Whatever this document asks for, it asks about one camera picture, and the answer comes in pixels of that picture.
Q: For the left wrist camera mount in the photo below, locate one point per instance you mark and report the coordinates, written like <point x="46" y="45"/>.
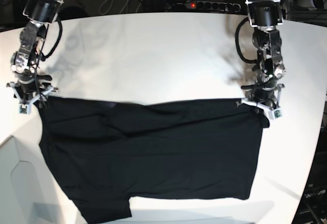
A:
<point x="247" y="101"/>

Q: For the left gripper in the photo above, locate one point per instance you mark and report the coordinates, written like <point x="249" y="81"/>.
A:
<point x="265" y="97"/>

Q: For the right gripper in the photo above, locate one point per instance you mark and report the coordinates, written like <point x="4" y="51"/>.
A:
<point x="28" y="88"/>

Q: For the black power strip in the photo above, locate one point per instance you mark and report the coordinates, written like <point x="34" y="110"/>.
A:
<point x="208" y="7"/>

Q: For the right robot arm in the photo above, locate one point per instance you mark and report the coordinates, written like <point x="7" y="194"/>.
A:
<point x="40" y="13"/>

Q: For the black T-shirt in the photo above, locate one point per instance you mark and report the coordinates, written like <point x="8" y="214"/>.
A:
<point x="101" y="154"/>

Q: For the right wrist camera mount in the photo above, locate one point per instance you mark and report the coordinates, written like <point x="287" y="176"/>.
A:
<point x="46" y="90"/>

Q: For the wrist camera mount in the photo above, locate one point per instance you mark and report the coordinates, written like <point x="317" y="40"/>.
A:
<point x="247" y="101"/>
<point x="46" y="90"/>

